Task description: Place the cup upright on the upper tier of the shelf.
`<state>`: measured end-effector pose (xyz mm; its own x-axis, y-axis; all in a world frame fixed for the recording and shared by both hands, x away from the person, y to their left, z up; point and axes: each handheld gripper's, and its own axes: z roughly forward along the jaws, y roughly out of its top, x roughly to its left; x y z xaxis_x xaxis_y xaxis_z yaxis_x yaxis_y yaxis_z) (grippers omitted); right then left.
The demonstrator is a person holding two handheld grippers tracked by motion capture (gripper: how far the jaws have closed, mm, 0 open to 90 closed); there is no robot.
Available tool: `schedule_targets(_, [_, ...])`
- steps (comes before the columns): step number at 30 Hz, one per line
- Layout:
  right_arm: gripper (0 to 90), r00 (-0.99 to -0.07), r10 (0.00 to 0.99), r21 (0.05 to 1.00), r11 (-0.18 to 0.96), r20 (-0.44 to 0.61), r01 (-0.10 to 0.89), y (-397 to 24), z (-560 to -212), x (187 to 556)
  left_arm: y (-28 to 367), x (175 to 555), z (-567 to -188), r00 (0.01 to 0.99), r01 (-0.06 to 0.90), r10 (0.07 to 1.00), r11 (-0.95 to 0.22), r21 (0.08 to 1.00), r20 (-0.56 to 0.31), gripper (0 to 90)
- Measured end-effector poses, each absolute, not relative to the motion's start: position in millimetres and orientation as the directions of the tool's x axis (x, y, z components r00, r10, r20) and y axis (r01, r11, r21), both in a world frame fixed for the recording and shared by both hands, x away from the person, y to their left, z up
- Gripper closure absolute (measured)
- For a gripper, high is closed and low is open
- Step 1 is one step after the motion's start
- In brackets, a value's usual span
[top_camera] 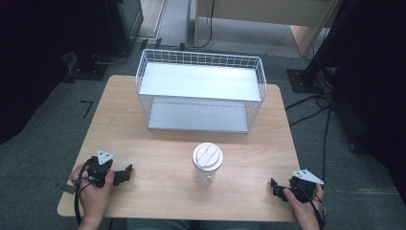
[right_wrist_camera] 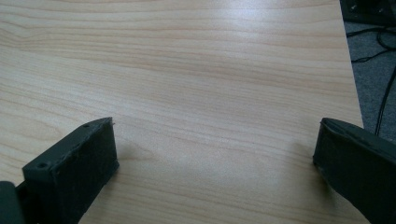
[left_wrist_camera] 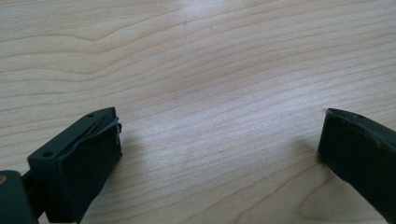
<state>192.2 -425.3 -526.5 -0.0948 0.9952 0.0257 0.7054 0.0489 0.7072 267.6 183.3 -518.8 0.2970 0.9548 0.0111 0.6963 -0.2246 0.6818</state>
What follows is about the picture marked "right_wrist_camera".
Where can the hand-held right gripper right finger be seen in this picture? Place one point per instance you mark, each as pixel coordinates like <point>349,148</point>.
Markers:
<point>358,168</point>

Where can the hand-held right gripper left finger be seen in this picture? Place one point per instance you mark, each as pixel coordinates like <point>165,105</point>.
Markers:
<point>74,168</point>

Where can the black stand base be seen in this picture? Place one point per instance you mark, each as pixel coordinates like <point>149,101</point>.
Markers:
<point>369,12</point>

